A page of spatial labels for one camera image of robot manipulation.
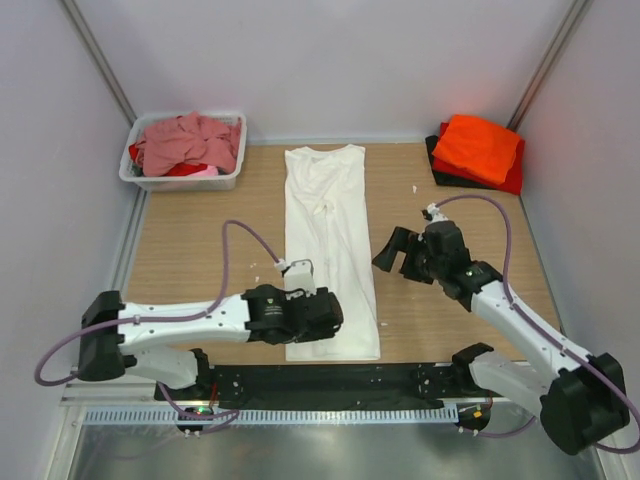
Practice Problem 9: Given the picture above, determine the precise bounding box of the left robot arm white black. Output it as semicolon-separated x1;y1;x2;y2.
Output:
78;285;343;400

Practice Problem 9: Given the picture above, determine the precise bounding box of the white plastic laundry basket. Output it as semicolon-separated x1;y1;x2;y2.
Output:
119;111;247;192

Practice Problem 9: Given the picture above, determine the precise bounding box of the left aluminium corner post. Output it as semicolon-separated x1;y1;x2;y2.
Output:
59;0;137;125

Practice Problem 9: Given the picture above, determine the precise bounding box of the pink crumpled shirt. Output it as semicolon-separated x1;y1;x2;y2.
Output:
132;112;243;178

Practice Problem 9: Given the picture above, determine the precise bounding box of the red folded t shirt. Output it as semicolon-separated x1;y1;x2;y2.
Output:
425;122;525;196

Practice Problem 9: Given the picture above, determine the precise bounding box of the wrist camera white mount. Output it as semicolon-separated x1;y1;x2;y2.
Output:
421;203;449;226
275;259;317;295

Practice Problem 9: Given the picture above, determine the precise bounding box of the orange folded t shirt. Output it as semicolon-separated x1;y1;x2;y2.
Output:
434;114;522;185

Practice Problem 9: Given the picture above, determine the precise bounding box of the white t shirt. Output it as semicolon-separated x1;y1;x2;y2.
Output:
284;144;381;362

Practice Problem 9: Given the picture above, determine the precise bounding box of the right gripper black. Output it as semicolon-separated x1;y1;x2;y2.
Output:
372;226;446;285

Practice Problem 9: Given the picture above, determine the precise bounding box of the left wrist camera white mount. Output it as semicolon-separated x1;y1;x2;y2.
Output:
275;259;317;295

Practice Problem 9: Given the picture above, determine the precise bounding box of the black folded t shirt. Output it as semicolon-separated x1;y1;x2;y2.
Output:
424;133;496;190

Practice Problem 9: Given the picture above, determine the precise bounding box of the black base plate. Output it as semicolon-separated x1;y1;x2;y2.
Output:
169;363;488;411

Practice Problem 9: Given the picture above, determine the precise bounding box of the right aluminium corner post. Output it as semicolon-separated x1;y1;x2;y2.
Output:
506;0;594;131

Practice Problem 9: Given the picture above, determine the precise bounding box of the aluminium frame rail front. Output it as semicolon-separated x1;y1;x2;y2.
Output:
60;375;156;406

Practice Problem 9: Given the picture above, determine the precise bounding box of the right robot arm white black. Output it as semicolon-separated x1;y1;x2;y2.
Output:
372;220;639;455

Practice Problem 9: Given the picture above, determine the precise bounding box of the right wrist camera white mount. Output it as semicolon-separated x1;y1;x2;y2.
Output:
421;203;449;226

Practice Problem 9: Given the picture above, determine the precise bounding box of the white slotted cable duct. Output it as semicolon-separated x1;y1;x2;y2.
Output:
83;404;459;426

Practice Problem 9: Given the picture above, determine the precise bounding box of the aluminium corner post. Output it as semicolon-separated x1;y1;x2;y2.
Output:
59;0;137;125
506;0;594;131

